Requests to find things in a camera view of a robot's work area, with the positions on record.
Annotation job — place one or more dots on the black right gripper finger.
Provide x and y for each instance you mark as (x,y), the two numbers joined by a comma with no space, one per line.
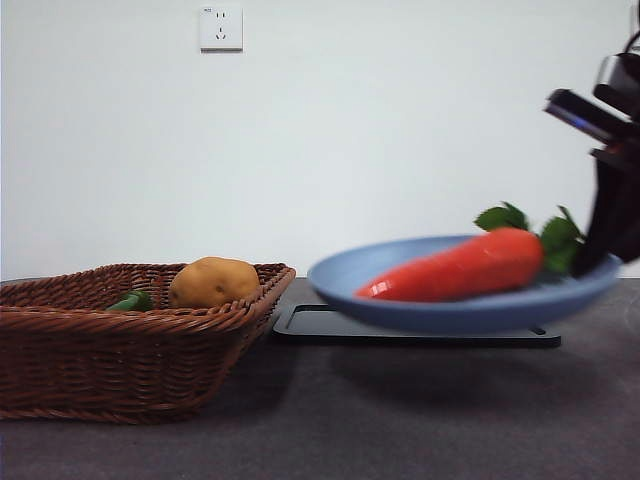
(615,220)

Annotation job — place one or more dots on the orange carrot with green leaves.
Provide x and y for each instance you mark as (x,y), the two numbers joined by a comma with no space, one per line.
(465,270)

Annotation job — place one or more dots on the blue round plate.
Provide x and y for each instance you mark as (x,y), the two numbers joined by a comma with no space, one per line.
(450,315)

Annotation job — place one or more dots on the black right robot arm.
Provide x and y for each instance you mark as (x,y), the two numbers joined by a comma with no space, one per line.
(622,75)

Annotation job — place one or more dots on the black flat tray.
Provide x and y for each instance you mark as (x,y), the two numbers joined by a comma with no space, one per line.
(300,330)

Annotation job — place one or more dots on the yellow-brown potato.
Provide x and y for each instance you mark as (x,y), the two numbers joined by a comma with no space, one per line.
(215,282)

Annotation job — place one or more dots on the green chili pepper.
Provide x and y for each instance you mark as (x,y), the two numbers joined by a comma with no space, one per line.
(132,301)

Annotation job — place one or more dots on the brown wicker basket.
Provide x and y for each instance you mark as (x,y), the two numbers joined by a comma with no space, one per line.
(125,360)

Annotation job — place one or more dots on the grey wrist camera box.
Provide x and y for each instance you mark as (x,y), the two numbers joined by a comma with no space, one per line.
(582,115)

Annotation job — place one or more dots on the white wall socket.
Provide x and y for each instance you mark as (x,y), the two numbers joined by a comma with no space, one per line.
(221,28)

